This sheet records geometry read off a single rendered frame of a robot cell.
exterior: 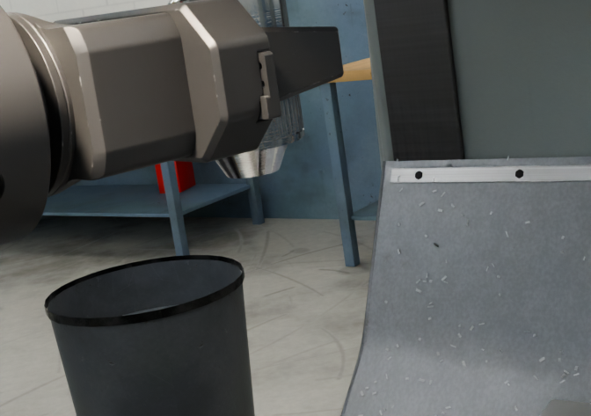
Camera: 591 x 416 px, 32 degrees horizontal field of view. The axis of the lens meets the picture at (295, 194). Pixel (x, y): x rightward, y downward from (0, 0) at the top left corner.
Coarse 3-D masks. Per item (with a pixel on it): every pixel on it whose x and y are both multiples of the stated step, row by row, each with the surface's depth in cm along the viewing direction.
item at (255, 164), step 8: (248, 152) 41; (256, 152) 41; (264, 152) 41; (272, 152) 41; (280, 152) 42; (216, 160) 42; (224, 160) 42; (232, 160) 41; (240, 160) 41; (248, 160) 41; (256, 160) 41; (264, 160) 41; (272, 160) 42; (280, 160) 42; (224, 168) 42; (232, 168) 42; (240, 168) 41; (248, 168) 41; (256, 168) 41; (264, 168) 42; (272, 168) 42; (232, 176) 42; (240, 176) 42; (248, 176) 42; (256, 176) 42
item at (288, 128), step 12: (252, 12) 39; (264, 12) 40; (276, 12) 40; (264, 24) 40; (276, 24) 40; (288, 24) 41; (288, 108) 41; (300, 108) 42; (276, 120) 40; (288, 120) 41; (300, 120) 42; (276, 132) 40; (288, 132) 41; (300, 132) 42; (264, 144) 40; (276, 144) 41
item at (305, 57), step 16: (272, 32) 39; (288, 32) 39; (304, 32) 40; (320, 32) 40; (336, 32) 41; (272, 48) 39; (288, 48) 39; (304, 48) 40; (320, 48) 41; (336, 48) 41; (288, 64) 40; (304, 64) 40; (320, 64) 41; (336, 64) 41; (288, 80) 40; (304, 80) 40; (320, 80) 41; (288, 96) 40
